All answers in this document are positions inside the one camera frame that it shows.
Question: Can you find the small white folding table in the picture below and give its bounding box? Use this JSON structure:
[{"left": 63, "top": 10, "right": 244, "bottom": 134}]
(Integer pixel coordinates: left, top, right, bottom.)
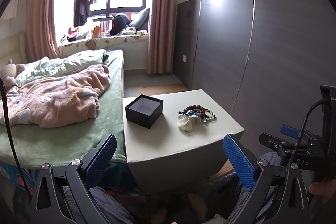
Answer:
[{"left": 92, "top": 17, "right": 114, "bottom": 38}]

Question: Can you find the person's left leg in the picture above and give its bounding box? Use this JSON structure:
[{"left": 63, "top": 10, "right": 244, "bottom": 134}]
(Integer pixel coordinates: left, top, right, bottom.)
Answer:
[{"left": 62, "top": 185, "right": 168, "bottom": 224}]

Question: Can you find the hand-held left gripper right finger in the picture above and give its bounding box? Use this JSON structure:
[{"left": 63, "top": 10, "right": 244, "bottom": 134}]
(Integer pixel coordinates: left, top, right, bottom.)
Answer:
[{"left": 223, "top": 133, "right": 310, "bottom": 224}]

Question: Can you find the black jewelry box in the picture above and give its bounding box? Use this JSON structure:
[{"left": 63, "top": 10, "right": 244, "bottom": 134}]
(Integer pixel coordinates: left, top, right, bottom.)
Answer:
[{"left": 125, "top": 94, "right": 164, "bottom": 129}]

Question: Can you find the person's right leg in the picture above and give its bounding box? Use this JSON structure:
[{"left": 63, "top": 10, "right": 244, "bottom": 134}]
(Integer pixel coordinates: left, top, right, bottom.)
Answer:
[{"left": 188, "top": 153, "right": 281, "bottom": 224}]

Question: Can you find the brown bead bracelet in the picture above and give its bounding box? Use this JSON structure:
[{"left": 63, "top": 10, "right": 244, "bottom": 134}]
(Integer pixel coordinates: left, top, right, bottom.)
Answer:
[{"left": 183, "top": 106, "right": 208, "bottom": 118}]

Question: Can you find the floral white pillow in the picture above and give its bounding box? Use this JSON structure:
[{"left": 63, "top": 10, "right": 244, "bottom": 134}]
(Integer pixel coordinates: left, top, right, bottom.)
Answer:
[{"left": 14, "top": 49, "right": 107, "bottom": 86}]

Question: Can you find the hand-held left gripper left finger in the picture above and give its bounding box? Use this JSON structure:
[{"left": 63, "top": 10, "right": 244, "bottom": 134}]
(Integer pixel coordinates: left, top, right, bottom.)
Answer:
[{"left": 31, "top": 133, "right": 117, "bottom": 224}]

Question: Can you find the beige plush toy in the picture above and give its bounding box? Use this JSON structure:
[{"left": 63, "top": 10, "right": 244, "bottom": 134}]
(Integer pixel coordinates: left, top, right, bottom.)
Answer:
[{"left": 0, "top": 59, "right": 26, "bottom": 88}]

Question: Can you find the grey wardrobe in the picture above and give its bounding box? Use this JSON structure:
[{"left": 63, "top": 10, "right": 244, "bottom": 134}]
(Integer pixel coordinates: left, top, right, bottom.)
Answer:
[{"left": 173, "top": 0, "right": 336, "bottom": 143}]

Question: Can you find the pile of colourful clothes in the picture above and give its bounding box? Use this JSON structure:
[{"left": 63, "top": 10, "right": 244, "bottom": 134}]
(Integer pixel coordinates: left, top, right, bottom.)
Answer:
[{"left": 63, "top": 26, "right": 88, "bottom": 43}]

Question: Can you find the pink curtain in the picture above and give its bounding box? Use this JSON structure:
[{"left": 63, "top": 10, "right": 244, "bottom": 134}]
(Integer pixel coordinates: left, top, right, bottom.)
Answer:
[
  {"left": 25, "top": 0, "right": 65, "bottom": 62},
  {"left": 146, "top": 0, "right": 179, "bottom": 75}
]

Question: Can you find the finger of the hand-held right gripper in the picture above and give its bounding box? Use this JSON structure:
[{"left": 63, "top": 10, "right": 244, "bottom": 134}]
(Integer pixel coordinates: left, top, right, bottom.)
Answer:
[
  {"left": 280, "top": 125, "right": 302, "bottom": 137},
  {"left": 259, "top": 133, "right": 282, "bottom": 153}
]

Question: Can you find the pink fleece blanket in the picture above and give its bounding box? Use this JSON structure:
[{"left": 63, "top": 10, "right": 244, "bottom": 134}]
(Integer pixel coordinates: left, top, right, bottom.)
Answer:
[{"left": 0, "top": 64, "right": 111, "bottom": 128}]

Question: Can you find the person's leg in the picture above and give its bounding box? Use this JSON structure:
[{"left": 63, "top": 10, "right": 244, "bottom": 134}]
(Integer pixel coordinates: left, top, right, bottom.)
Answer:
[
  {"left": 62, "top": 185, "right": 168, "bottom": 224},
  {"left": 188, "top": 153, "right": 281, "bottom": 224}
]

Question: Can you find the white flower ornament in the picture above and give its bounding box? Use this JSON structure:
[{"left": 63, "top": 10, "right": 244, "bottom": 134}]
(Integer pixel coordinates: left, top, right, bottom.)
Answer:
[{"left": 177, "top": 115, "right": 201, "bottom": 131}]

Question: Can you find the silver chain necklace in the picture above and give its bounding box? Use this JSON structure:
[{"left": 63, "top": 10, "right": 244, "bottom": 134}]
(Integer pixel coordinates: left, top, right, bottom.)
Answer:
[{"left": 202, "top": 109, "right": 217, "bottom": 124}]

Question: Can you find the person's right hand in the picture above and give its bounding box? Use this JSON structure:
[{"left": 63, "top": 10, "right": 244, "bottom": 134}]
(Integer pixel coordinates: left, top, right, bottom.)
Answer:
[{"left": 308, "top": 179, "right": 336, "bottom": 205}]

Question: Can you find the white side table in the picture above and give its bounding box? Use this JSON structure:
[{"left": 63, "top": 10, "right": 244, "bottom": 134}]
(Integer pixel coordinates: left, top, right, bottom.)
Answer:
[{"left": 123, "top": 89, "right": 244, "bottom": 194}]

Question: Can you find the green bed sheet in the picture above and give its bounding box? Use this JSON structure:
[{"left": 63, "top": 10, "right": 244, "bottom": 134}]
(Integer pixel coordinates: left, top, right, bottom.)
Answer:
[{"left": 0, "top": 49, "right": 126, "bottom": 168}]

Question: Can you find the printed bed skirt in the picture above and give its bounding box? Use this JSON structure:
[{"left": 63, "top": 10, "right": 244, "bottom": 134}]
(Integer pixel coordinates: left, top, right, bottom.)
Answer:
[{"left": 0, "top": 160, "right": 138, "bottom": 194}]

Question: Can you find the black braided cable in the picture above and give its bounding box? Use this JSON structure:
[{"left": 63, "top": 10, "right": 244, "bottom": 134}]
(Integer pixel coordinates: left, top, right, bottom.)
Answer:
[{"left": 287, "top": 99, "right": 328, "bottom": 167}]

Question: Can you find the patterned window seat cushion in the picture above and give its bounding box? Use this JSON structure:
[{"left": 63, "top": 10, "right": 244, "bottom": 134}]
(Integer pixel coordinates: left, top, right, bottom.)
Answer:
[{"left": 58, "top": 35, "right": 149, "bottom": 58}]

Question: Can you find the grey pillow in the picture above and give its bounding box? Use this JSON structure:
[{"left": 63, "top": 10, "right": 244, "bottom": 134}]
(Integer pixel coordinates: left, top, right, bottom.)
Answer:
[{"left": 130, "top": 7, "right": 151, "bottom": 30}]

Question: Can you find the flat cardboard sheet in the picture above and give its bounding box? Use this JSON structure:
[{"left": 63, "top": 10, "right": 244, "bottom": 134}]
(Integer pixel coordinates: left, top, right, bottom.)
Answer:
[{"left": 125, "top": 84, "right": 188, "bottom": 97}]

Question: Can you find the black bag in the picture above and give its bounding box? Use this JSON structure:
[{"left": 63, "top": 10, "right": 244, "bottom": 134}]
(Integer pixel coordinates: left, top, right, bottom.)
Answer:
[{"left": 110, "top": 13, "right": 132, "bottom": 36}]

